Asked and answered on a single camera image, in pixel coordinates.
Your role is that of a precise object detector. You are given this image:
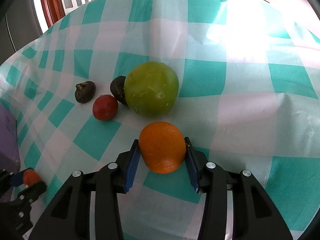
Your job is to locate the small orange fruit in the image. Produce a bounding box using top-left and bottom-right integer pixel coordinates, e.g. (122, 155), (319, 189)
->
(23, 169), (42, 187)

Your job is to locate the dark brown fruit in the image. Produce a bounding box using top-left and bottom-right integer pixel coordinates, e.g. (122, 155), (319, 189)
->
(75, 81), (96, 103)
(110, 75), (127, 106)

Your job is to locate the purple storage box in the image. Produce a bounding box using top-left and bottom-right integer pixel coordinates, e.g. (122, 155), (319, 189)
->
(0, 103), (21, 173)

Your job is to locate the small red round fruit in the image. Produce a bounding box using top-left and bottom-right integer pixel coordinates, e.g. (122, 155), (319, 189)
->
(92, 94), (118, 121)

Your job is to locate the large green round fruit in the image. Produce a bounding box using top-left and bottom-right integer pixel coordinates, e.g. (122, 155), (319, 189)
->
(124, 62), (179, 118)

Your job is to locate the brown wooden door frame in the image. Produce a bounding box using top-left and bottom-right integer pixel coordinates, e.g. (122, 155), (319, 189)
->
(41, 0), (66, 28)

